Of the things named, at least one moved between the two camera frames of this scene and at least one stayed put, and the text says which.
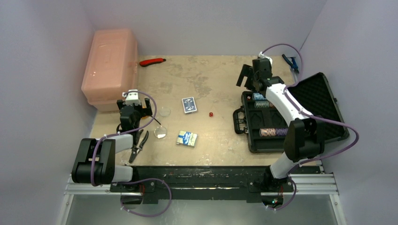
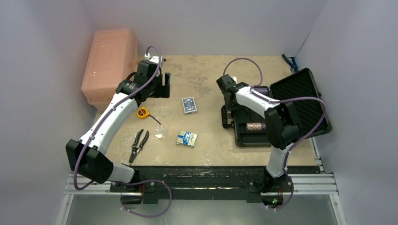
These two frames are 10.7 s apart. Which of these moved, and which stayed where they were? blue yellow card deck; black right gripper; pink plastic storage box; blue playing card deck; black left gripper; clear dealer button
Moved: black left gripper; black right gripper
Stayed: blue playing card deck; clear dealer button; blue yellow card deck; pink plastic storage box
